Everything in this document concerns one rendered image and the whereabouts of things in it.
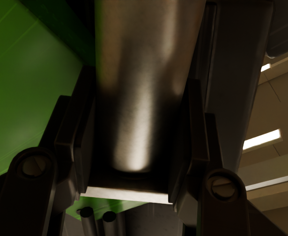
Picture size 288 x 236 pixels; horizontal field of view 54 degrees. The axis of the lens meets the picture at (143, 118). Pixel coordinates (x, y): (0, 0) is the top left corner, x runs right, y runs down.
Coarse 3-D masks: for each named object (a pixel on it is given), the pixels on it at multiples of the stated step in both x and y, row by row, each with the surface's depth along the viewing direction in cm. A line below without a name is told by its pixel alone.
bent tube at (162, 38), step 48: (96, 0) 7; (144, 0) 6; (192, 0) 7; (96, 48) 8; (144, 48) 7; (192, 48) 8; (96, 96) 10; (144, 96) 8; (144, 144) 10; (96, 192) 11; (144, 192) 11
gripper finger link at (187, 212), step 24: (192, 96) 10; (192, 120) 9; (216, 120) 10; (192, 144) 8; (216, 144) 10; (168, 168) 11; (192, 168) 8; (168, 192) 10; (192, 192) 8; (192, 216) 9; (264, 216) 8
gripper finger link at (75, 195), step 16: (80, 80) 10; (64, 96) 10; (80, 96) 9; (64, 112) 10; (80, 112) 9; (48, 128) 9; (64, 128) 8; (80, 128) 8; (96, 128) 11; (48, 144) 9; (64, 144) 8; (80, 144) 8; (96, 144) 12; (64, 160) 8; (80, 160) 9; (0, 176) 8; (64, 176) 8; (80, 176) 9; (64, 192) 8; (80, 192) 10; (64, 208) 9
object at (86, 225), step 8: (88, 208) 20; (88, 216) 19; (104, 216) 19; (112, 216) 19; (120, 216) 21; (88, 224) 20; (96, 224) 22; (104, 224) 19; (112, 224) 19; (120, 224) 22; (88, 232) 20; (96, 232) 21; (104, 232) 20; (112, 232) 20; (120, 232) 22
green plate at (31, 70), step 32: (0, 0) 10; (32, 0) 11; (64, 0) 15; (0, 32) 11; (32, 32) 11; (64, 32) 11; (0, 64) 12; (32, 64) 12; (64, 64) 12; (0, 96) 13; (32, 96) 13; (0, 128) 15; (32, 128) 15; (0, 160) 17
